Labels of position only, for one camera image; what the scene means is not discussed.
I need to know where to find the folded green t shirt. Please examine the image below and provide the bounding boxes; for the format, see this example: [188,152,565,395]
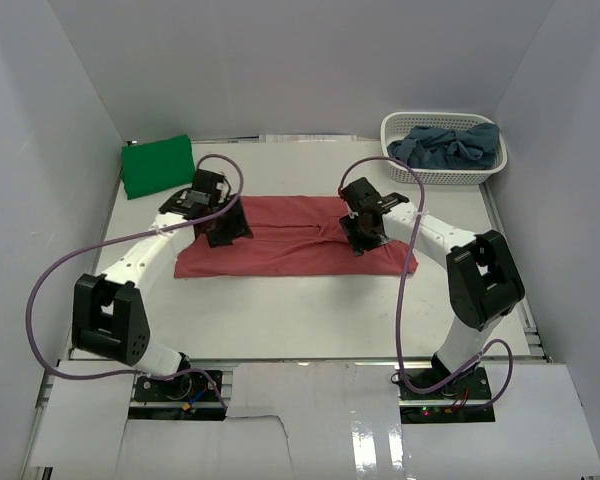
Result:
[121,135,195,200]

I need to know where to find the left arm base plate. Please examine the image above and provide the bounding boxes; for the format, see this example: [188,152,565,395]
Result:
[128,370,226,422]

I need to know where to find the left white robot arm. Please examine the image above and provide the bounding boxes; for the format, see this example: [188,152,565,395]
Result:
[71,169,252,399]

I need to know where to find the red t shirt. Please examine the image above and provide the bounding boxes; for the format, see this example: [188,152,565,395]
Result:
[174,196,408,279]

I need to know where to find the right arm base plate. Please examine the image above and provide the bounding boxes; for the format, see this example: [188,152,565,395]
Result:
[391,367,496,425]

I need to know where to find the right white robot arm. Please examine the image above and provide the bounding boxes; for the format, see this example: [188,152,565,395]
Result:
[338,177,525,399]

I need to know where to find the white plastic basket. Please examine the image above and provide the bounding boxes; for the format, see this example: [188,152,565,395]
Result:
[380,111,508,185]

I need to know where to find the blue t shirt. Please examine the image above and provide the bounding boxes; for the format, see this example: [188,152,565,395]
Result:
[387,123,500,170]

